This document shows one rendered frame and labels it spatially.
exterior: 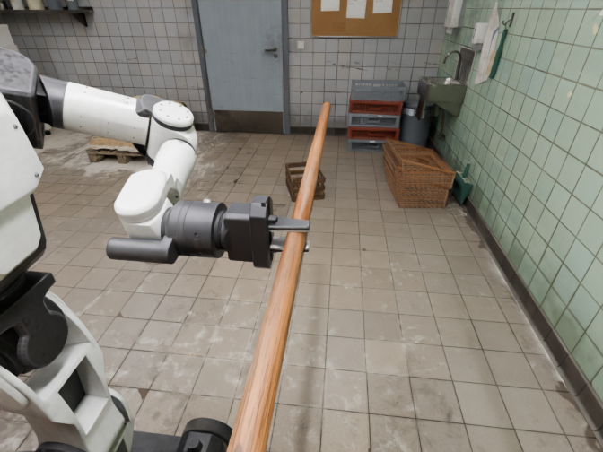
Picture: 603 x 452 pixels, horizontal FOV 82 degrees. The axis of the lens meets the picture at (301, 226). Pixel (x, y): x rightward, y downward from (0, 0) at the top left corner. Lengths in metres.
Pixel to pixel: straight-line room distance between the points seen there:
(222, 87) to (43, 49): 2.43
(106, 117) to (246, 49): 4.14
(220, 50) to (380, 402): 4.30
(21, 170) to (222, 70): 4.39
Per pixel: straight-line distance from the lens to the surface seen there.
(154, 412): 1.82
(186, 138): 0.75
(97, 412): 1.00
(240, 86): 4.94
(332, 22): 4.69
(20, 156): 0.68
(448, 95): 3.73
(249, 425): 0.32
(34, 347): 0.80
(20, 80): 0.78
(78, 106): 0.79
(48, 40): 6.08
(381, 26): 4.71
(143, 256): 0.55
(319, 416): 1.70
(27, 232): 0.70
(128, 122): 0.78
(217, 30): 4.93
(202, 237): 0.52
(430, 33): 4.81
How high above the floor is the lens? 1.49
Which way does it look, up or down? 32 degrees down
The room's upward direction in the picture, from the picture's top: straight up
